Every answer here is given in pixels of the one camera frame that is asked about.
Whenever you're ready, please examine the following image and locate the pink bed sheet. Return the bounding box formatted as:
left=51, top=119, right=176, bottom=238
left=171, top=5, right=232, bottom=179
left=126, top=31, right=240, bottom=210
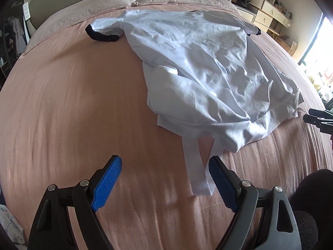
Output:
left=0, top=2, right=333, bottom=250

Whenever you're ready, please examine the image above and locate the cardboard box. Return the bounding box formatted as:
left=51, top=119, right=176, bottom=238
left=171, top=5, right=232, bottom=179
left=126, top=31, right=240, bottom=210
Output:
left=267, top=28, right=298, bottom=56

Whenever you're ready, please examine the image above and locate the white dresser with drawers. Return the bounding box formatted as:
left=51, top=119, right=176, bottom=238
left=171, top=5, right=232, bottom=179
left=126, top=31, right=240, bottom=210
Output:
left=232, top=0, right=292, bottom=36

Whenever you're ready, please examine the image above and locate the white power strip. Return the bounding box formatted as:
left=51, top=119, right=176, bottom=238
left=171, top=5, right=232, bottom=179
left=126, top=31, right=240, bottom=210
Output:
left=22, top=2, right=30, bottom=21

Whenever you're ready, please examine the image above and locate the glass door wardrobe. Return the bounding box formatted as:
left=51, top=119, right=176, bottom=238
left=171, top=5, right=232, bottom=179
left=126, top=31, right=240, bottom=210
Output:
left=1, top=4, right=27, bottom=88

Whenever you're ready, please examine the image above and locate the white shirt with navy trim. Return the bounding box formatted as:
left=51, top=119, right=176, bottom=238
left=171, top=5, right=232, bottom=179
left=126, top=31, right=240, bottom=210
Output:
left=85, top=10, right=303, bottom=195

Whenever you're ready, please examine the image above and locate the pile of clothes on floor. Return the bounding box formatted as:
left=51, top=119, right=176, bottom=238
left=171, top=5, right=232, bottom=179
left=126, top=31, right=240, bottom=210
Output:
left=0, top=204, right=26, bottom=246

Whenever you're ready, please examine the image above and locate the left pink pillow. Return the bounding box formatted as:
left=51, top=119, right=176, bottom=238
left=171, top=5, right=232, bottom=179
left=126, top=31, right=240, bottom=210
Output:
left=22, top=0, right=138, bottom=56

